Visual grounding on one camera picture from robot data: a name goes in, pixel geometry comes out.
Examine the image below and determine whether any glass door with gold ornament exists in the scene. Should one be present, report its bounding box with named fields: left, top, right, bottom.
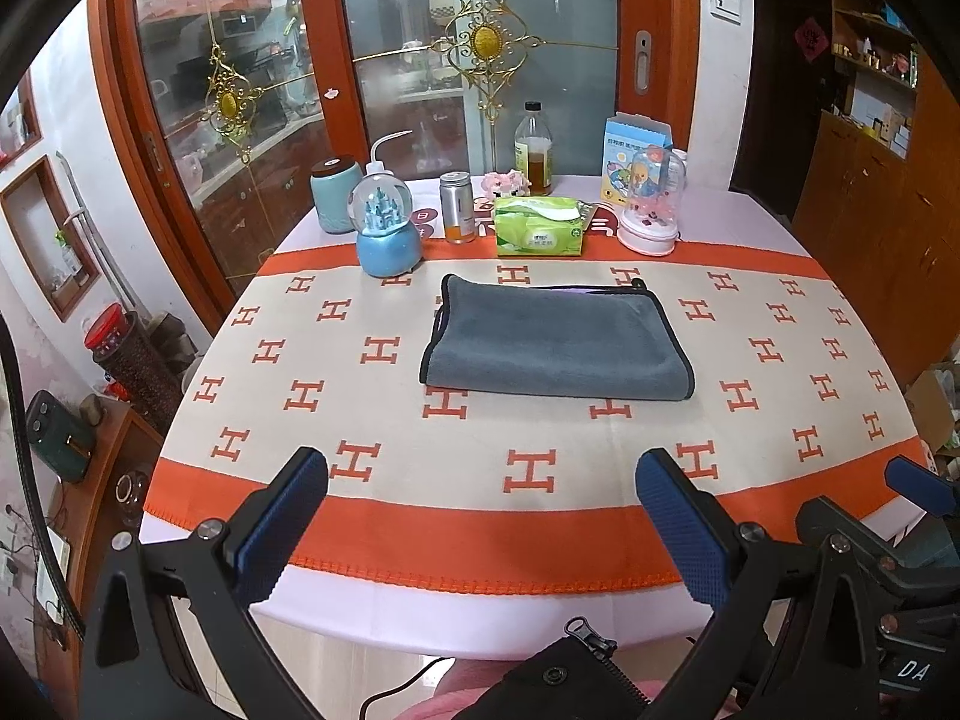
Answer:
left=300, top=0, right=700, bottom=182
left=88, top=0, right=353, bottom=302

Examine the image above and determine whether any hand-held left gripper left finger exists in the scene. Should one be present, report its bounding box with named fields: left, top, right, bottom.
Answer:
left=79, top=446, right=331, bottom=720

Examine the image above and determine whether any teal insulated jar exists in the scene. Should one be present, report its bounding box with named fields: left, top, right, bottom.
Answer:
left=311, top=159, right=365, bottom=235

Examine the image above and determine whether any white spouted squeeze bottle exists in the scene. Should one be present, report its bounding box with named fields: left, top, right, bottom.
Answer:
left=365, top=130, right=415, bottom=188

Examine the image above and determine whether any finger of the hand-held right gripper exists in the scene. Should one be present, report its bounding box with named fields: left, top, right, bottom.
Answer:
left=883, top=456, right=960, bottom=520
left=795, top=497, right=938, bottom=605

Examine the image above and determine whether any jar with red lid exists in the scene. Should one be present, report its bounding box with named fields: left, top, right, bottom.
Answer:
left=97, top=311, right=185, bottom=437

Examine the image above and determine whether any wooden cabinet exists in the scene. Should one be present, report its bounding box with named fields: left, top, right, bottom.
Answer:
left=791, top=71, right=960, bottom=385

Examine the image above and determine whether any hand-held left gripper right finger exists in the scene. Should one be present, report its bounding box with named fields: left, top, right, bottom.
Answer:
left=636, top=448, right=887, bottom=720

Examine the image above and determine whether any dark green box device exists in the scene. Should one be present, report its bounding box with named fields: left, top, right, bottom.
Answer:
left=26, top=388, right=96, bottom=482

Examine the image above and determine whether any silver metal can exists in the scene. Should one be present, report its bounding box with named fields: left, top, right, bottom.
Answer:
left=439, top=172, right=478, bottom=244

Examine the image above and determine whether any grey towel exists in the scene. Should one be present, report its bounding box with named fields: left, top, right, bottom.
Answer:
left=418, top=274, right=695, bottom=400

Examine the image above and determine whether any black strap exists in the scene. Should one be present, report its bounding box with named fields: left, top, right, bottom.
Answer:
left=0, top=315, right=85, bottom=640

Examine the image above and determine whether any cardboard box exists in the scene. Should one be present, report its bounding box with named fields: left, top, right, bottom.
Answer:
left=903, top=366, right=960, bottom=452

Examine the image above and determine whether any pale pink tablecloth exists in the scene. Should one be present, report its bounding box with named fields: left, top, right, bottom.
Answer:
left=139, top=175, right=931, bottom=655

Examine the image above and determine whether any wooden wall shelf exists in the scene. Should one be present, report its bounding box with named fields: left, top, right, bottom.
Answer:
left=828, top=0, right=920, bottom=160

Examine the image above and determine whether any blue castle snow globe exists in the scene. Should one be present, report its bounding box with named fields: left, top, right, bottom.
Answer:
left=347, top=171, right=425, bottom=276

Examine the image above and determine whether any red paper wall decoration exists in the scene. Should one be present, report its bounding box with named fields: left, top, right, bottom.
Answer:
left=793, top=15, right=833, bottom=65

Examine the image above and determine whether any red lidded plastic jar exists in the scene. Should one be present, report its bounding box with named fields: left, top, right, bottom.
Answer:
left=82, top=303, right=140, bottom=362

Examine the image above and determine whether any black cable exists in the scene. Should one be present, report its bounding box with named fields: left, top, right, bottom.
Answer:
left=358, top=656, right=452, bottom=720

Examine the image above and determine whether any wooden framed wall niche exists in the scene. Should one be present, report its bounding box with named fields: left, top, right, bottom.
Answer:
left=0, top=155, right=103, bottom=323

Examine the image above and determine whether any blue printed carton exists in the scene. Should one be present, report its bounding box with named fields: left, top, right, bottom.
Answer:
left=601, top=114, right=674, bottom=209

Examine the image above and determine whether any green tissue pack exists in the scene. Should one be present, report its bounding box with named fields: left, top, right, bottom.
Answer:
left=493, top=196, right=598, bottom=258

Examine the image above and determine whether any pink dome music box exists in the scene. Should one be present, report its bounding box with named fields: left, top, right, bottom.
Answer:
left=616, top=148, right=680, bottom=257

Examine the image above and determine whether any clear bottle with amber liquid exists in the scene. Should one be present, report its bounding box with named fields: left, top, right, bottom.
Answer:
left=514, top=101, right=554, bottom=196

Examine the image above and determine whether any white wall pipe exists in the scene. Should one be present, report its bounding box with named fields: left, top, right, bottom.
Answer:
left=55, top=153, right=137, bottom=316

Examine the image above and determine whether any clear glass jar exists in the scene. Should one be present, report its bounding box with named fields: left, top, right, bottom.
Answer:
left=115, top=469, right=152, bottom=527

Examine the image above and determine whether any orange patterned table blanket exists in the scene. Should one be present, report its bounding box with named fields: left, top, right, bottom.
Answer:
left=142, top=240, right=931, bottom=593

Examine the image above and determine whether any wooden side table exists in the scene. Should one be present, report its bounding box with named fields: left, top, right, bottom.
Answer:
left=30, top=390, right=163, bottom=720

